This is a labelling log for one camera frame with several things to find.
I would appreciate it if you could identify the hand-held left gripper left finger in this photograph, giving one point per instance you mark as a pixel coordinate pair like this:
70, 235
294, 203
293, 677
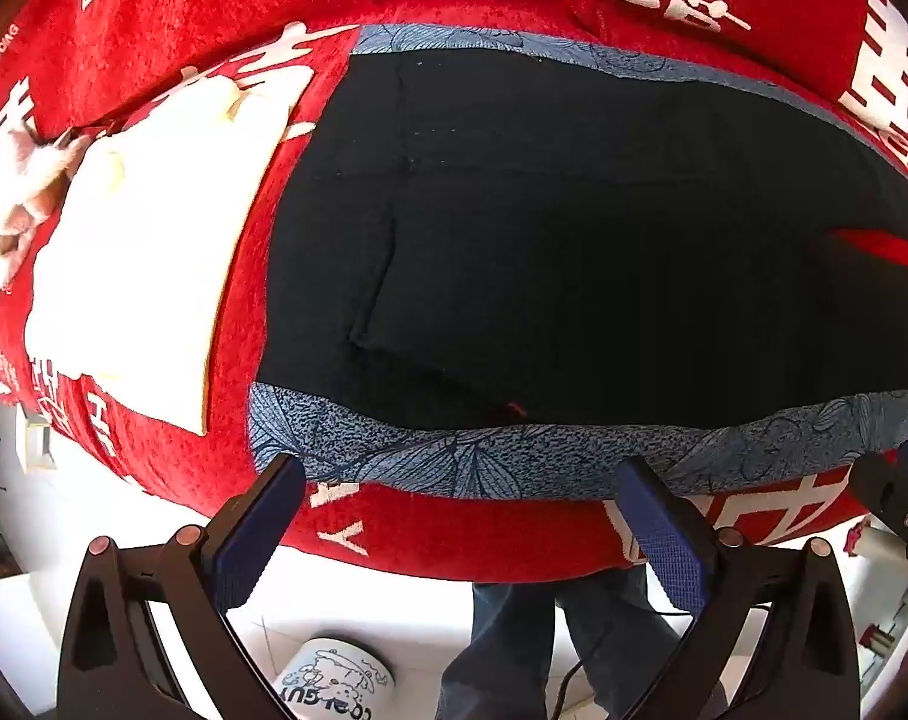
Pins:
262, 525

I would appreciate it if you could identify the blue leaf-patterned cloth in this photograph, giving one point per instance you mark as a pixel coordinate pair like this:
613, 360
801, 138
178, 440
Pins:
424, 457

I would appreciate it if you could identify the red printed blanket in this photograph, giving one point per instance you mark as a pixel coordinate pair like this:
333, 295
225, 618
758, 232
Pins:
161, 52

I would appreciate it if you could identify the white and red object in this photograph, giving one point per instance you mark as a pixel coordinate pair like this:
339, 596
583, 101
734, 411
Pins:
870, 541

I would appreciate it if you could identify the white cartoon printed bucket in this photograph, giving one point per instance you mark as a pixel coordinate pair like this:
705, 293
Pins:
334, 682

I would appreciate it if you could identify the cream folded cloth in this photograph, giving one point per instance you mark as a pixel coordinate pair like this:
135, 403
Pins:
138, 255

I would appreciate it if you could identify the person's blue jeans legs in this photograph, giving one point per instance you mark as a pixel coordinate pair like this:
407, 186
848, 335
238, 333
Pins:
499, 637

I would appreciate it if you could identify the black pants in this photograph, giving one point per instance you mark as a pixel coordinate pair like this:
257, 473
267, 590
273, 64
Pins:
574, 240

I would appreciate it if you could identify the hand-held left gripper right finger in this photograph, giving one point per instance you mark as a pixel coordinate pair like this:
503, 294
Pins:
664, 532

